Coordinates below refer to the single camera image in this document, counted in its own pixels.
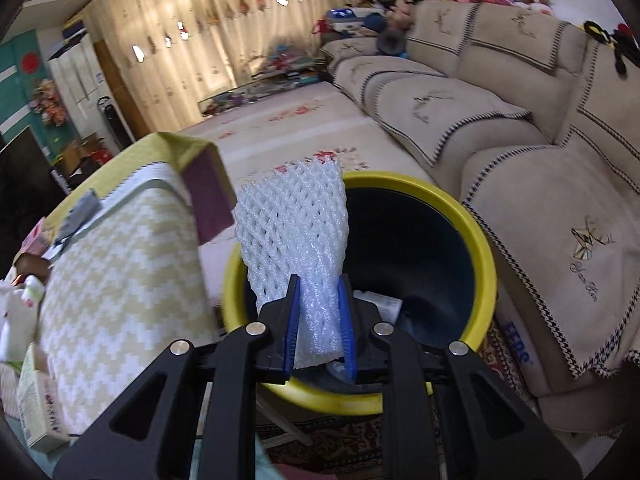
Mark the pile of colourful toys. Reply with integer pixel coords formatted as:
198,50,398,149
200,45,332,117

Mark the yellow rimmed waste bin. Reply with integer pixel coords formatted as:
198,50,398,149
221,171,498,416

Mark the white foam fruit net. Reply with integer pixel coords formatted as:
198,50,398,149
234,157,350,368

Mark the beige fabric sofa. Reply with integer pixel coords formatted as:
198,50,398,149
320,0,640,436

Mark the pink strawberry box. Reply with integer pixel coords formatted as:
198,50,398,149
20,221,55,262

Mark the white plastic bag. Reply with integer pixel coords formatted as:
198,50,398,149
0,274,47,362

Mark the black television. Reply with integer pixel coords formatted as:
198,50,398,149
0,127,66,261

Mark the black tower fan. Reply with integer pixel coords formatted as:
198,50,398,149
97,96,124,153

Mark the cream patterned curtain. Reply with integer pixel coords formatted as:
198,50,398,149
82,0,381,131

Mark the white cabinet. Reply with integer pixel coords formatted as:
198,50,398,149
47,30,117,153

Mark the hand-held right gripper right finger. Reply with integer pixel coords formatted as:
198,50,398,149
337,274,583,480

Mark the white printed sack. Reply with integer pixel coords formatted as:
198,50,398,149
499,305,540,377

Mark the cream carton box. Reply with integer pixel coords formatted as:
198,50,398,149
17,342,71,451

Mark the green wall panel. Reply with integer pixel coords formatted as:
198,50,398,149
0,30,57,161

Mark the yellow zigzag tablecloth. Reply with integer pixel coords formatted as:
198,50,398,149
10,131,238,441

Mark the white plastic wrapper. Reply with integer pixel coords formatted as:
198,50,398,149
352,290,404,322

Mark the plush doll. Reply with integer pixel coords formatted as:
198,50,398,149
375,0,417,57

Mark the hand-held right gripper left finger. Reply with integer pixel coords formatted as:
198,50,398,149
52,274,303,480

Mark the pile of colourful bags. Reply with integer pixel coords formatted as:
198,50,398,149
314,4,392,40

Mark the black and yellow plush toy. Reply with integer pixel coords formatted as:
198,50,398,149
582,20,640,78

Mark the red flower decoration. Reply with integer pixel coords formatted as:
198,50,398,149
30,80,69,127

